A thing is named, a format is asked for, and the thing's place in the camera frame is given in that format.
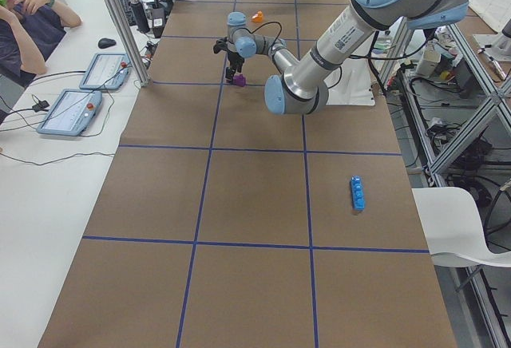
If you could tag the lower teach pendant tablet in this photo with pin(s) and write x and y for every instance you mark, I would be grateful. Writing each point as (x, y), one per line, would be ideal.
(71, 113)

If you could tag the upper teach pendant tablet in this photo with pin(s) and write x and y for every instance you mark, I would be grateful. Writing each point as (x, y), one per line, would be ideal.
(107, 71)

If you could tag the black computer mouse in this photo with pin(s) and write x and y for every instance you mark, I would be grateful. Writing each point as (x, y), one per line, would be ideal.
(105, 43)

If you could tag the seated person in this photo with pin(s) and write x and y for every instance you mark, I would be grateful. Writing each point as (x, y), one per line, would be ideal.
(30, 32)

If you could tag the purple trapezoid block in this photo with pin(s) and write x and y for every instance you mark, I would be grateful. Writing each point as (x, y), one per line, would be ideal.
(239, 80)

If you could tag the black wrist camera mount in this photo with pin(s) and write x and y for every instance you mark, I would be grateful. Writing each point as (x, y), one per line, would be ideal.
(220, 45)

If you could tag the black water bottle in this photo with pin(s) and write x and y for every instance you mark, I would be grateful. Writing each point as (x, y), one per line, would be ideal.
(140, 16)

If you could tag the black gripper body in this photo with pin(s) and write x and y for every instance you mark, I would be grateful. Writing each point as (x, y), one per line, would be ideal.
(234, 59)

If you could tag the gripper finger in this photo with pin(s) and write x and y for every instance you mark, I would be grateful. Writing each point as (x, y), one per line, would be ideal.
(230, 74)

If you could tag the orange trapezoid block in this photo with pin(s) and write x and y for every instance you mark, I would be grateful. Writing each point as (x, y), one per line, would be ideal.
(258, 17)

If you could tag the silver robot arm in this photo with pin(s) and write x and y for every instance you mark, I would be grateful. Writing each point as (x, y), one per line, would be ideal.
(299, 87)

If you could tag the white plastic chair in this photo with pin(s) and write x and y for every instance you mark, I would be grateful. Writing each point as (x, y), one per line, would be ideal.
(453, 229)

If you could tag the teach pendant tablet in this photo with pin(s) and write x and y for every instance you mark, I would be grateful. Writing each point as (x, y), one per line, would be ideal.
(71, 113)
(107, 71)

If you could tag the aluminium frame post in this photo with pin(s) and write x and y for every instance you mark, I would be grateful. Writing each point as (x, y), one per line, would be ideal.
(123, 29)

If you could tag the long blue brick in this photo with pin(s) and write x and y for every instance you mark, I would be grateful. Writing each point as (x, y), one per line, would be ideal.
(357, 193)

